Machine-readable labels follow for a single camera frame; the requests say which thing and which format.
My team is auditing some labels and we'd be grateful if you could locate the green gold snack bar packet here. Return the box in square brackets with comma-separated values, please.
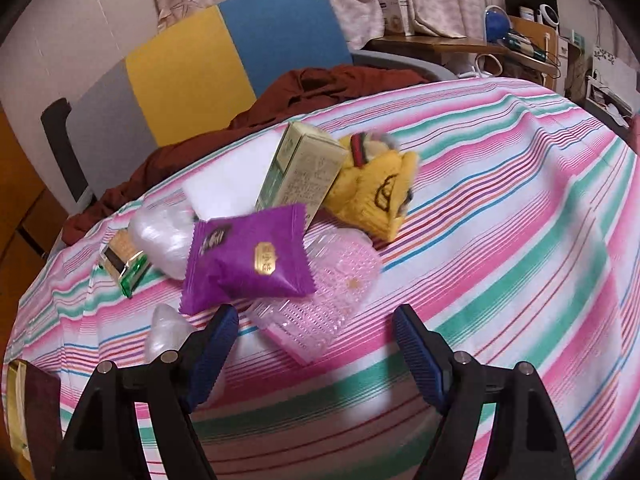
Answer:
[98, 227, 151, 299]

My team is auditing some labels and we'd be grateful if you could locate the small white printed box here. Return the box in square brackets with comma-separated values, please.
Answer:
[377, 0, 416, 36]

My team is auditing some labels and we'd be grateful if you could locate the wooden desk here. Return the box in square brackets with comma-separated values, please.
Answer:
[360, 35, 561, 91]

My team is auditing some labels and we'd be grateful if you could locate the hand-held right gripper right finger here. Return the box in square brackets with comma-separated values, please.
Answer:
[392, 304, 578, 480]

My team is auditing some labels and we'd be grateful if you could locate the grey yellow blue chair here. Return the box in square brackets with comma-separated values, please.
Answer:
[65, 0, 458, 206]

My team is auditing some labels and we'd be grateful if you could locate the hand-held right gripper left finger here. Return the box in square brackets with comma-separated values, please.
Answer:
[52, 304, 240, 480]

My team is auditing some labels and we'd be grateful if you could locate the white cable loop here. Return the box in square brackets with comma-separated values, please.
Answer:
[472, 52, 503, 78]

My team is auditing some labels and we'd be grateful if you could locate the yellow snack packet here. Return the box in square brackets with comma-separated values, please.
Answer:
[322, 131, 421, 242]

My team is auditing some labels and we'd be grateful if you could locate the black rolled mat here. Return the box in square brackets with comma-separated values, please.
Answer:
[41, 97, 93, 206]

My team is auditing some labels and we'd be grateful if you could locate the striped tablecloth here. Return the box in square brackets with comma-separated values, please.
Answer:
[0, 77, 640, 480]

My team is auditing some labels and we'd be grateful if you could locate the white storage rack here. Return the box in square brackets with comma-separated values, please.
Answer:
[582, 45, 636, 126]

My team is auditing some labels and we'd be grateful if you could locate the purple snack packet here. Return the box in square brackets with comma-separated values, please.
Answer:
[179, 202, 318, 316]

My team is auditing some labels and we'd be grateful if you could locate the clear plastic tray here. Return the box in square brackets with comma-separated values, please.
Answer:
[245, 227, 383, 366]

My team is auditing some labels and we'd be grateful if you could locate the pale green carton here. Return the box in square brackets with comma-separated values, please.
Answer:
[255, 121, 349, 226]

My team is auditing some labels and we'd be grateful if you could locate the gold tin box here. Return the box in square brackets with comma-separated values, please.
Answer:
[2, 359, 63, 480]

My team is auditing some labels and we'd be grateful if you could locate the red-brown cloth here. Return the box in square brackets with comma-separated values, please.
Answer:
[61, 65, 431, 246]

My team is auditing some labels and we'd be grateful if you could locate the wooden wardrobe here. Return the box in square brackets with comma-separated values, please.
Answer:
[0, 105, 68, 321]

